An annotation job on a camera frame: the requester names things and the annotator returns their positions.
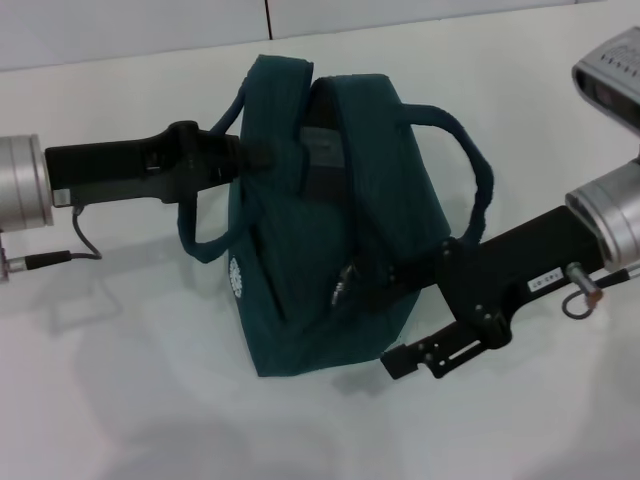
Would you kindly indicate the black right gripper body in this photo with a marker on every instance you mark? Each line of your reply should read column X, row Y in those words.
column 500, row 270

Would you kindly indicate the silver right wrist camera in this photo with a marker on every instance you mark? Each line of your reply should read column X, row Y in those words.
column 610, row 70

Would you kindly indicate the dark teal fabric lunch bag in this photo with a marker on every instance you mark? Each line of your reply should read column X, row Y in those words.
column 390, row 200

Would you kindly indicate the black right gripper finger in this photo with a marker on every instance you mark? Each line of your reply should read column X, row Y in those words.
column 405, row 282
column 440, row 352

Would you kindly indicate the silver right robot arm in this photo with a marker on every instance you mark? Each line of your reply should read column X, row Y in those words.
column 615, row 220

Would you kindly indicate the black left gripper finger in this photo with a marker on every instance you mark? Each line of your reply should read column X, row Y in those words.
column 255, row 159

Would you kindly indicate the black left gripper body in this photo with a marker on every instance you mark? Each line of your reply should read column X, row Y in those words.
column 140, row 167

